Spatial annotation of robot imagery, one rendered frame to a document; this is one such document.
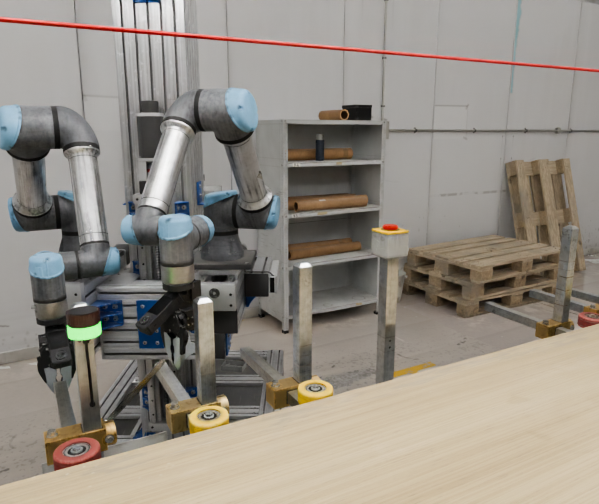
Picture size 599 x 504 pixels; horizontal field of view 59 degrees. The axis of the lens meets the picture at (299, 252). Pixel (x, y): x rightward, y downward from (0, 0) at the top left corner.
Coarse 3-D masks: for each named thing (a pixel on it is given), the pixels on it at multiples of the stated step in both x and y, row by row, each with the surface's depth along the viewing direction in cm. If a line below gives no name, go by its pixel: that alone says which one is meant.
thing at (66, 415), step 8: (56, 384) 131; (64, 384) 131; (56, 392) 127; (64, 392) 127; (56, 400) 123; (64, 400) 123; (64, 408) 119; (72, 408) 119; (64, 416) 116; (72, 416) 116; (64, 424) 113; (72, 424) 113
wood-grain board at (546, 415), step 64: (384, 384) 122; (448, 384) 122; (512, 384) 122; (576, 384) 122; (192, 448) 97; (256, 448) 97; (320, 448) 97; (384, 448) 97; (448, 448) 97; (512, 448) 97; (576, 448) 97
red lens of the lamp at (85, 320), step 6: (66, 312) 100; (96, 312) 100; (66, 318) 99; (72, 318) 98; (78, 318) 98; (84, 318) 98; (90, 318) 99; (96, 318) 100; (72, 324) 98; (78, 324) 98; (84, 324) 98; (90, 324) 99
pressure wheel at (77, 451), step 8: (72, 440) 99; (80, 440) 99; (88, 440) 99; (96, 440) 99; (56, 448) 96; (64, 448) 96; (72, 448) 96; (80, 448) 96; (88, 448) 97; (96, 448) 96; (56, 456) 94; (64, 456) 94; (72, 456) 94; (80, 456) 94; (88, 456) 94; (96, 456) 95; (56, 464) 93; (64, 464) 92; (72, 464) 92
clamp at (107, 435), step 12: (108, 420) 113; (60, 432) 108; (72, 432) 108; (84, 432) 108; (96, 432) 109; (108, 432) 110; (48, 444) 104; (60, 444) 106; (108, 444) 111; (48, 456) 105
